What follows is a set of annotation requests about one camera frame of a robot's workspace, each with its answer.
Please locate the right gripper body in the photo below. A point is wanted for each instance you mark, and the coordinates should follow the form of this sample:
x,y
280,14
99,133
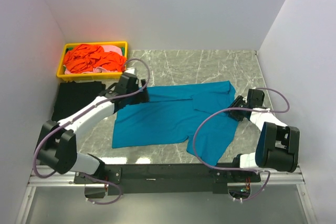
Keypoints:
x,y
240,103

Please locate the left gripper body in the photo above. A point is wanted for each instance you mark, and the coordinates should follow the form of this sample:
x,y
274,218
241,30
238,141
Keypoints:
x,y
134,99

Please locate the teal t shirt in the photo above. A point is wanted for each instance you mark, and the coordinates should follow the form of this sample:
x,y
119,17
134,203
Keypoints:
x,y
173,116

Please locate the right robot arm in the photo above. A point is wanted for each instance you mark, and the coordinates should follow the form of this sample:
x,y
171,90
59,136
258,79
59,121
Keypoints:
x,y
278,144

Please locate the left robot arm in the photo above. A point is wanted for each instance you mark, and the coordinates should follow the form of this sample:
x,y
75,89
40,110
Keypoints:
x,y
57,143

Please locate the orange t shirt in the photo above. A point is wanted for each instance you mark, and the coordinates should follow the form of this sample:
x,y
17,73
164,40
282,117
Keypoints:
x,y
92,57

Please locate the black folded t shirt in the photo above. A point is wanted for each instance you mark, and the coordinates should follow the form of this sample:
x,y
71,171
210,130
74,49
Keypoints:
x,y
73,96

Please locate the green garment in bin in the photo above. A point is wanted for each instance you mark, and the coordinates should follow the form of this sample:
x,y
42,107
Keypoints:
x,y
111,48

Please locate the black base beam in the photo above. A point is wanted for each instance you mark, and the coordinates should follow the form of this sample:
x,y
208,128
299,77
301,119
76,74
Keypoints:
x,y
174,178

